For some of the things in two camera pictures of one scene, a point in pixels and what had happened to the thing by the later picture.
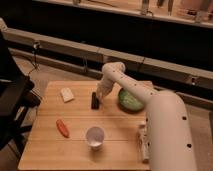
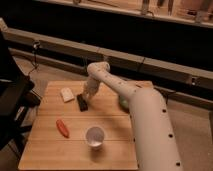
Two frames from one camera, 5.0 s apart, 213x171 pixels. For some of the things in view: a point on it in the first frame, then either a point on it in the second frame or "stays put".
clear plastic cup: [95, 137] stays put
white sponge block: [66, 94] stays put
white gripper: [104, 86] -> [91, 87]
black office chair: [18, 96] stays put
